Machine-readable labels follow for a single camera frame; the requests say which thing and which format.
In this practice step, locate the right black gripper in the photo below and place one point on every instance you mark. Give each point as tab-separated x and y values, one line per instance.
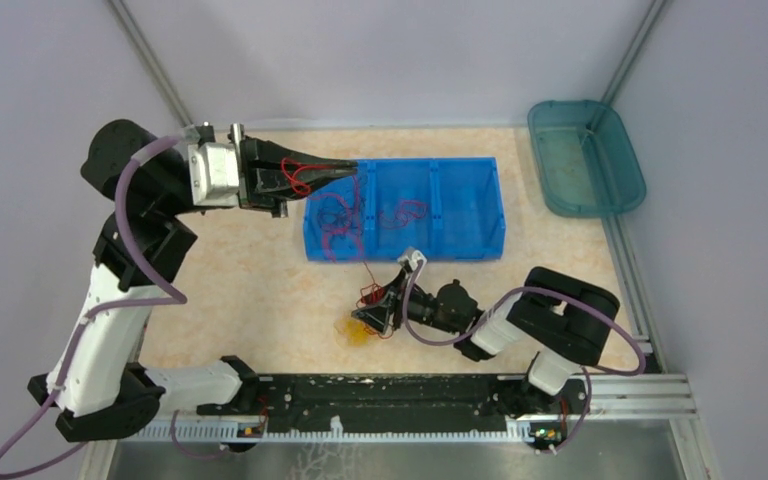
376	312

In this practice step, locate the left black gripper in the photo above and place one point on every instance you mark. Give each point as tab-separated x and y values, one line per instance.
263	184

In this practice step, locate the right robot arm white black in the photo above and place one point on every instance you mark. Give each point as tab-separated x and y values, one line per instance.
570	318

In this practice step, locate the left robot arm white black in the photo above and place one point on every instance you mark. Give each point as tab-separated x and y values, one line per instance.
99	391

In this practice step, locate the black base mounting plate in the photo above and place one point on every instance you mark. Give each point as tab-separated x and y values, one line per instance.
397	404

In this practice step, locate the blue three-compartment plastic bin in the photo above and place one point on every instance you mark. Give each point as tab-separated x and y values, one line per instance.
450	209

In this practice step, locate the teal translucent plastic tub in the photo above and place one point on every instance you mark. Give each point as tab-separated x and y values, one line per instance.
586	164

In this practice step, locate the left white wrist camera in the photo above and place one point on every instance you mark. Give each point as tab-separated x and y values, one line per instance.
213	169

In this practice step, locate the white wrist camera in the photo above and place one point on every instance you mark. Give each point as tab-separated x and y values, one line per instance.
213	169
411	260

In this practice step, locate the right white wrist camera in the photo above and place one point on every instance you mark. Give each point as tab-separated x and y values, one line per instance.
411	260

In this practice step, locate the white cable duct strip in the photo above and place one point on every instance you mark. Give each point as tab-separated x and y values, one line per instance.
230	430

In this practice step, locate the aluminium frame rail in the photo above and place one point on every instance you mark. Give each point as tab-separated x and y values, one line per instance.
646	396

